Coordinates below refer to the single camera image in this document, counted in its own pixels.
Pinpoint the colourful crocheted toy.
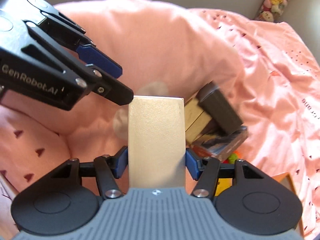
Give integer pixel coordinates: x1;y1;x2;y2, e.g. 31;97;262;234
222;150;244;166

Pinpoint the dark grey box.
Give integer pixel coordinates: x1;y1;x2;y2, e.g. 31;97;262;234
197;81;244;134

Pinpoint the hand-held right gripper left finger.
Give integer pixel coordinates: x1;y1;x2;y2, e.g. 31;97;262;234
47;145;128;200

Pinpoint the cream box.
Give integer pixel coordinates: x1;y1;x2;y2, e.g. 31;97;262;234
128;95;187;189

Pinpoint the orange cardboard box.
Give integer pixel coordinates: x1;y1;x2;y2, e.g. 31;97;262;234
271;171;305;238

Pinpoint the gold box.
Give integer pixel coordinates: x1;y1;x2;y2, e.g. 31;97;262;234
186;111;217;144
184;97;209;132

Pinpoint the white plush toy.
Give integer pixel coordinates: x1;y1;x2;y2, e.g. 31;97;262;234
113;81;168;140

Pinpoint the yellow round container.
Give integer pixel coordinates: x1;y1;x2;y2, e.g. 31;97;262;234
215;176;235;197

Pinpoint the pink printed blanket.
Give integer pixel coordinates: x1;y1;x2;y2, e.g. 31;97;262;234
0;0;320;240

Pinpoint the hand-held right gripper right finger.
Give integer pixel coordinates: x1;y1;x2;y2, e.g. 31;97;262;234
185;148;270;198

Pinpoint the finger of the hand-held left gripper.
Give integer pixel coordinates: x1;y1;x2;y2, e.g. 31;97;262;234
26;0;123;79
24;21;134;106

